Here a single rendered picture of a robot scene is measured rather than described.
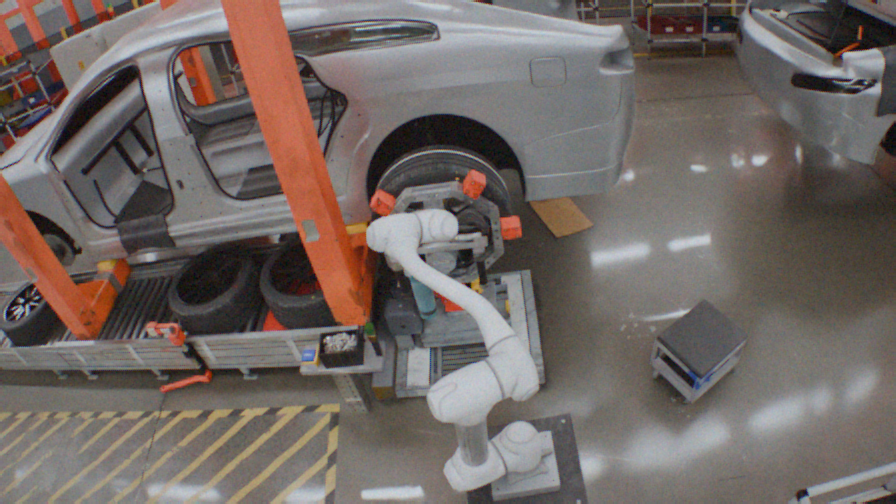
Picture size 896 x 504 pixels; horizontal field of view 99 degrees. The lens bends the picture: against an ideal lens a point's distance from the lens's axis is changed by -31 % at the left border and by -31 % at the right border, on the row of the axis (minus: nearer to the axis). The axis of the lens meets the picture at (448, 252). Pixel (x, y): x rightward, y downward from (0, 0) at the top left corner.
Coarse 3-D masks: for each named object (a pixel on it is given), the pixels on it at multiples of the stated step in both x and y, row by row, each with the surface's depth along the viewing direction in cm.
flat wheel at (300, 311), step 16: (272, 256) 316; (288, 256) 318; (304, 256) 328; (272, 272) 305; (288, 272) 308; (304, 272) 310; (272, 288) 294; (288, 288) 326; (272, 304) 287; (288, 304) 282; (304, 304) 280; (320, 304) 282; (288, 320) 290; (304, 320) 288; (320, 320) 289
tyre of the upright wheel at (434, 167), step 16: (400, 160) 250; (416, 160) 241; (432, 160) 238; (448, 160) 237; (464, 160) 240; (400, 176) 237; (416, 176) 234; (432, 176) 234; (448, 176) 234; (464, 176) 234; (496, 176) 249; (400, 192) 240; (496, 192) 240; (384, 256) 265
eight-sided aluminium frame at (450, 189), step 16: (416, 192) 231; (432, 192) 230; (448, 192) 230; (400, 208) 235; (480, 208) 235; (496, 208) 239; (496, 224) 241; (496, 240) 247; (496, 256) 252; (448, 272) 265; (464, 272) 265
